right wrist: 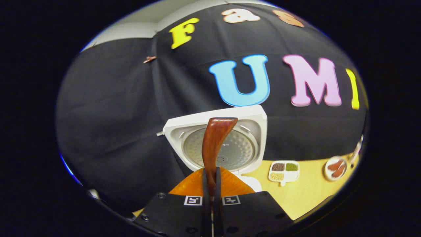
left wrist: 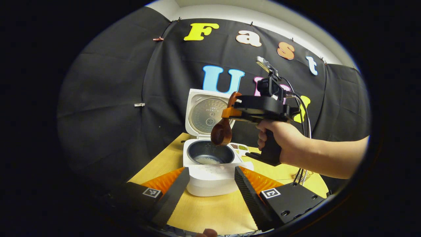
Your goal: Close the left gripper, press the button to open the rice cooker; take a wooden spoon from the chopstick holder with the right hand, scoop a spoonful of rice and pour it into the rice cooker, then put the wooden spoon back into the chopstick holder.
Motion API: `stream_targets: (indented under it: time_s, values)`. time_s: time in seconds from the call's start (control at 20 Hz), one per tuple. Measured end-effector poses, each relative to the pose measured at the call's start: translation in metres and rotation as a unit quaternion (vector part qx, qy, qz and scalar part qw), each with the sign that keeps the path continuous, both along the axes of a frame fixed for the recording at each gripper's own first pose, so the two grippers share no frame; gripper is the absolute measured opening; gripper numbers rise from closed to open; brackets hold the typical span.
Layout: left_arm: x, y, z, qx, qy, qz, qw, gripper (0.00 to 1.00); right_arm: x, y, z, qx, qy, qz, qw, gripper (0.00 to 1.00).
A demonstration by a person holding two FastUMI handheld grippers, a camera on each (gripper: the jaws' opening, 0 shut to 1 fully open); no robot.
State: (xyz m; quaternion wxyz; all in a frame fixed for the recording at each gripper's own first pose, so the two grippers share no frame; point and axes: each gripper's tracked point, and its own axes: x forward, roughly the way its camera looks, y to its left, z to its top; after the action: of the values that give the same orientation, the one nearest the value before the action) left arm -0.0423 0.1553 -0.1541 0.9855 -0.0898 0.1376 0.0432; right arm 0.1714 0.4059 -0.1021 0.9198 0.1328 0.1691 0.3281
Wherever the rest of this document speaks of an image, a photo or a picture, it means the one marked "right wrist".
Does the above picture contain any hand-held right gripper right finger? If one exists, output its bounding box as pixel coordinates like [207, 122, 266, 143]
[215, 166, 293, 237]

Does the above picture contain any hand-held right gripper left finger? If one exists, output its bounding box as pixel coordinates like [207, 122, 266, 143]
[133, 167, 211, 237]

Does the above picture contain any brown wooden spoon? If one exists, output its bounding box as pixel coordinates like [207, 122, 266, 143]
[202, 117, 238, 201]

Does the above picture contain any white rice cooker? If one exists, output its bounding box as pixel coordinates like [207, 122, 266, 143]
[157, 105, 268, 193]

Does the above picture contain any white divided grain dish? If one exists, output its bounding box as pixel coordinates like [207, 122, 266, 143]
[268, 160, 300, 187]

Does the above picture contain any white round plate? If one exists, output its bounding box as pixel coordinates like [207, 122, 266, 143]
[324, 156, 348, 182]

